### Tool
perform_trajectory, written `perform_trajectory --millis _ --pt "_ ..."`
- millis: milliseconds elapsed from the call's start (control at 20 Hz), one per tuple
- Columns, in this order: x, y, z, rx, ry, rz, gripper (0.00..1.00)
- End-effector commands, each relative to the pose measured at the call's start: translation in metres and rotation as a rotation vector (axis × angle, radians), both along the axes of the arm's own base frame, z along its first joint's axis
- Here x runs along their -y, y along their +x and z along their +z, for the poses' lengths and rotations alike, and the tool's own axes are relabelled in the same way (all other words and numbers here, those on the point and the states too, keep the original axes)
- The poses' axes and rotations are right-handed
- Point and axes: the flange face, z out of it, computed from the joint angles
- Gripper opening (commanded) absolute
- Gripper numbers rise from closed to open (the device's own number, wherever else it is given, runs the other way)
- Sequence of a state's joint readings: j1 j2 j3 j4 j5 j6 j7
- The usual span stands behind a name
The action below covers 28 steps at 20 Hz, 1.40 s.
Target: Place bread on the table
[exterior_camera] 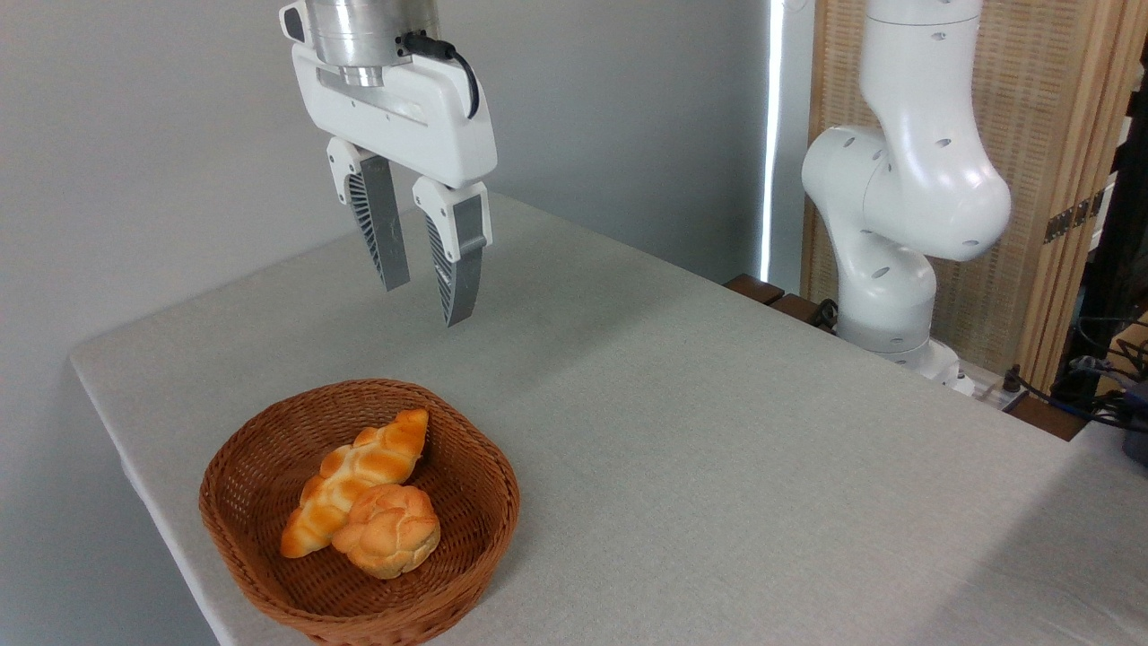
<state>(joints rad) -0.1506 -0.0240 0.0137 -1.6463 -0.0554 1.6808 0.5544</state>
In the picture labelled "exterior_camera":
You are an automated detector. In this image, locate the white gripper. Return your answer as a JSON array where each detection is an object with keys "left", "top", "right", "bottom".
[{"left": 280, "top": 0, "right": 497, "bottom": 327}]

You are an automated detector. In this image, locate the long braided bread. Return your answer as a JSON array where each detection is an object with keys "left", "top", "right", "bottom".
[{"left": 280, "top": 409, "right": 430, "bottom": 559}]

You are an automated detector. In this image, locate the round knotted bread roll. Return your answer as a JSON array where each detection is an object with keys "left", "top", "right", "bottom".
[{"left": 332, "top": 484, "right": 441, "bottom": 580}]

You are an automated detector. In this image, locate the brown wicker basket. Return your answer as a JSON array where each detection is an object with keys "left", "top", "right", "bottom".
[{"left": 199, "top": 379, "right": 521, "bottom": 646}]

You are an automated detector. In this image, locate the dark brown wooden block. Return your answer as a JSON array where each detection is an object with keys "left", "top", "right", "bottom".
[
  {"left": 773, "top": 293, "right": 837, "bottom": 335},
  {"left": 725, "top": 274, "right": 786, "bottom": 306}
]

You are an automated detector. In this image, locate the wooden rattan folding screen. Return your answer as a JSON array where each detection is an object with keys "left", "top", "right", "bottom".
[{"left": 801, "top": 0, "right": 1148, "bottom": 391}]

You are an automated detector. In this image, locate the brown wooden board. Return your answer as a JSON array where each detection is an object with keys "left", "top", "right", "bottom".
[{"left": 1004, "top": 393, "right": 1088, "bottom": 441}]

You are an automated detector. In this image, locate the metal screen hinge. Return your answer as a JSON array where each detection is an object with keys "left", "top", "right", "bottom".
[{"left": 1045, "top": 190, "right": 1106, "bottom": 243}]

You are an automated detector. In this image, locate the dark grey box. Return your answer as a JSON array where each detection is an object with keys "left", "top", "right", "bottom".
[{"left": 1121, "top": 381, "right": 1148, "bottom": 467}]

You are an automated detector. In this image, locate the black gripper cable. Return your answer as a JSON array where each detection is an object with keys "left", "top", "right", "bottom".
[{"left": 399, "top": 31, "right": 481, "bottom": 120}]

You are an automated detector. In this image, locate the black stand post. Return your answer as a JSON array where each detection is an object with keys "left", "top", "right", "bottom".
[{"left": 1054, "top": 40, "right": 1148, "bottom": 405}]

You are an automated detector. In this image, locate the black cable bundle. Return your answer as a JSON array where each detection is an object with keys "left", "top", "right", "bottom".
[{"left": 1003, "top": 314, "right": 1148, "bottom": 433}]

